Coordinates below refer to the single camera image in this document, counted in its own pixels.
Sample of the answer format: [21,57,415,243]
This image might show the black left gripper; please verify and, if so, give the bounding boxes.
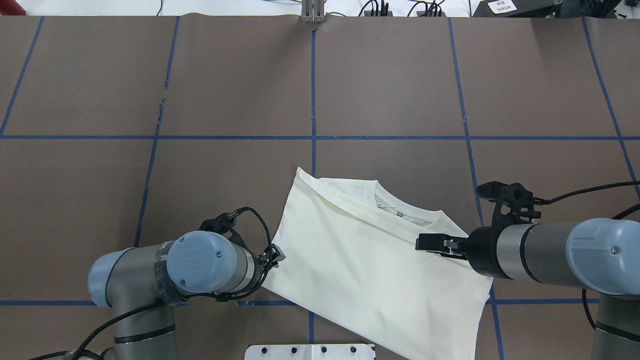
[247,244,286,289]

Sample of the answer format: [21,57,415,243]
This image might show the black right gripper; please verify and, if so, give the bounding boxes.
[415,227,501,278]

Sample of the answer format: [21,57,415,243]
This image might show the cream cat print shirt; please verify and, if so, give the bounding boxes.
[263,168,493,360]

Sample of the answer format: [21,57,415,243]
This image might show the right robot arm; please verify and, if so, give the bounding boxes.
[414,218,640,360]

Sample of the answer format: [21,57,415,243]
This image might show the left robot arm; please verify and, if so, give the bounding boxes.
[77,230,286,360]

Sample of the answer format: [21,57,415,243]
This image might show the black power adapter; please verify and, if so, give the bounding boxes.
[471,0,563,18]

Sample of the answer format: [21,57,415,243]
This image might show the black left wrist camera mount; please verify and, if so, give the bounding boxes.
[198,210,249,249]

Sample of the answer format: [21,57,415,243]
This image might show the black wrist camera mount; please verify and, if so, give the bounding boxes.
[198,210,249,249]
[476,181,542,231]

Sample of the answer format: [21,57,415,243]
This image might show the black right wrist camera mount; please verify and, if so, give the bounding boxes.
[476,181,542,231]

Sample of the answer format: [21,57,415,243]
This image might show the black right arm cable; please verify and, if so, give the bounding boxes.
[532,181,640,331]

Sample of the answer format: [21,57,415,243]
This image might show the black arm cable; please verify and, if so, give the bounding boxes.
[30,206,281,360]
[532,181,640,331]

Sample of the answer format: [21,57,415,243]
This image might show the white camera pole with base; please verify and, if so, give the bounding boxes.
[244,343,377,360]

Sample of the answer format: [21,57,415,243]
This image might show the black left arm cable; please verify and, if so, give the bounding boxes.
[30,206,281,360]

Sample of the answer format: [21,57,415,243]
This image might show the aluminium frame post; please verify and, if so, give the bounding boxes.
[299,0,326,24]

